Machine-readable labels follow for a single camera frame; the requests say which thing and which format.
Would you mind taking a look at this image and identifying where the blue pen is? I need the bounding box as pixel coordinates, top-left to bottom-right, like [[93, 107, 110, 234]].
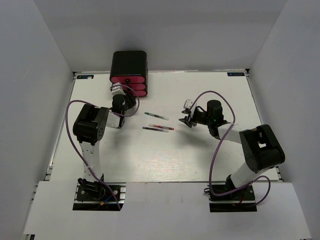
[[142, 126, 169, 133]]

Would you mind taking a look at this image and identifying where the black drawer cabinet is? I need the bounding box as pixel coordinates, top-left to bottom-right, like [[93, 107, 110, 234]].
[[109, 50, 148, 92]]

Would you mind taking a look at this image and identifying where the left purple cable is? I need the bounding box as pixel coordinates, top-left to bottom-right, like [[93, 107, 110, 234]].
[[65, 84, 140, 210]]

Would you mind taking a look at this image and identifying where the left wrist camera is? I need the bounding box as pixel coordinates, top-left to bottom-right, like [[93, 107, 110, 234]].
[[110, 83, 125, 96]]

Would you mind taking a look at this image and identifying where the green pen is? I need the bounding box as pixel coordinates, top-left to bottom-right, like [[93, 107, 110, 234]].
[[144, 112, 169, 121]]

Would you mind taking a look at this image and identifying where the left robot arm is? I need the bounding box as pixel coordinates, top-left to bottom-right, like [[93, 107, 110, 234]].
[[72, 92, 137, 183]]

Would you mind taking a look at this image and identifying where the pink top drawer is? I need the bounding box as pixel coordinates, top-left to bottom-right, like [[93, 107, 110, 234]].
[[110, 75, 146, 84]]

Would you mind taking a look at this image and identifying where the red pen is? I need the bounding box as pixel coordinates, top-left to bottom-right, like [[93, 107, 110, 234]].
[[148, 123, 175, 131]]

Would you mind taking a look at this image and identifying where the purple cable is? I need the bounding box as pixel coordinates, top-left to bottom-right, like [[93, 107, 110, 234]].
[[65, 84, 140, 210], [192, 90, 272, 206]]

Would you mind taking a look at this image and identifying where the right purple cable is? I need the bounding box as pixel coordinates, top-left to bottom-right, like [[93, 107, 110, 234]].
[[192, 90, 272, 206]]

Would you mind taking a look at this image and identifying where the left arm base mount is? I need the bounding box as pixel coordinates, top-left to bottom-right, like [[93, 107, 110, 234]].
[[72, 182, 126, 212]]

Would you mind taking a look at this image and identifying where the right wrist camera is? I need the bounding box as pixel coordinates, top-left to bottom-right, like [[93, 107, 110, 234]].
[[183, 99, 194, 110]]

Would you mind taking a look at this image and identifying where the pink bottom drawer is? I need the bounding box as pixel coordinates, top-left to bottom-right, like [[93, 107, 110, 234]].
[[130, 90, 148, 98]]

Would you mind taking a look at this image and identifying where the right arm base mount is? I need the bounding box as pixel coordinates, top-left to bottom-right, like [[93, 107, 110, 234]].
[[203, 186, 257, 213]]

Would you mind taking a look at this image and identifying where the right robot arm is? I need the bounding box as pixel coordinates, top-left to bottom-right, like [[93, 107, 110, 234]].
[[179, 99, 286, 200]]

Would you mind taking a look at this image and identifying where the pink drawer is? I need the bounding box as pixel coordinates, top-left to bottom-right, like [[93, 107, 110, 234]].
[[130, 90, 148, 98], [121, 83, 147, 91], [110, 75, 146, 84]]

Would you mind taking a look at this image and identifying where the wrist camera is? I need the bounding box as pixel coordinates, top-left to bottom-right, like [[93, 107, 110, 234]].
[[183, 99, 194, 110], [110, 83, 125, 96]]

